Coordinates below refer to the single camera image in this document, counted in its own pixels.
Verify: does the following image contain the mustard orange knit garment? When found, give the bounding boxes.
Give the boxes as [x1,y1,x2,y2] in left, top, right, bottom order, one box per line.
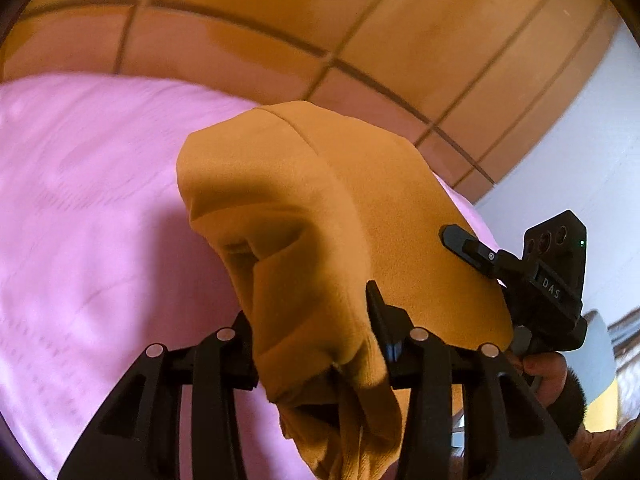
[177,101,512,479]

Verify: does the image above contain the person's right hand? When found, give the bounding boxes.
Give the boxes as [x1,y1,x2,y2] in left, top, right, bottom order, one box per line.
[506,350,568,408]

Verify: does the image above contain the wooden panelled headboard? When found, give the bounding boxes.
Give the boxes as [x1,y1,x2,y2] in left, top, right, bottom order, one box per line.
[1,0,620,200]

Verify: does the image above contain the pink quilted bedspread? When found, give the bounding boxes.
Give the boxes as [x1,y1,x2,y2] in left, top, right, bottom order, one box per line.
[1,74,512,479]

